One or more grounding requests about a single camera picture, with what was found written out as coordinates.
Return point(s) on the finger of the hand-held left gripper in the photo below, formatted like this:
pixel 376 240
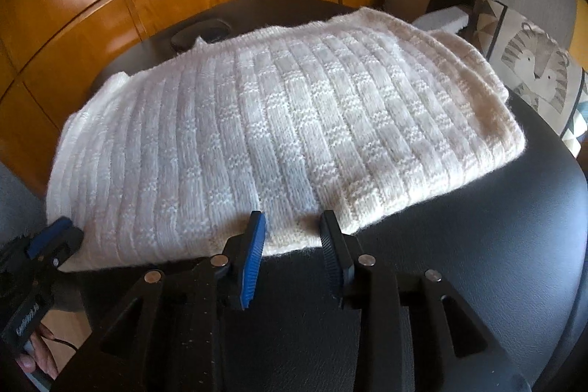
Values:
pixel 69 247
pixel 46 238

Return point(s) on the black leather table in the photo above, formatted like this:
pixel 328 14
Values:
pixel 505 236

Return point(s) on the person's left hand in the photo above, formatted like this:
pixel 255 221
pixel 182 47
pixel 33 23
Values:
pixel 46 350

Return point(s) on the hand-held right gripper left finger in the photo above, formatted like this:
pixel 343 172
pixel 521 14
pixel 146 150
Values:
pixel 252 263

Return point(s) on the tiger print cushion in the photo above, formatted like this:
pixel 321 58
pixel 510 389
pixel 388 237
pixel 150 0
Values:
pixel 537 61

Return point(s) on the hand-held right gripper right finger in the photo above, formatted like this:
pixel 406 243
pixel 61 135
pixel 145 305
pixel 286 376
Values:
pixel 331 263

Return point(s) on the white knit sweater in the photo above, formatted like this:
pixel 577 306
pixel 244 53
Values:
pixel 275 121

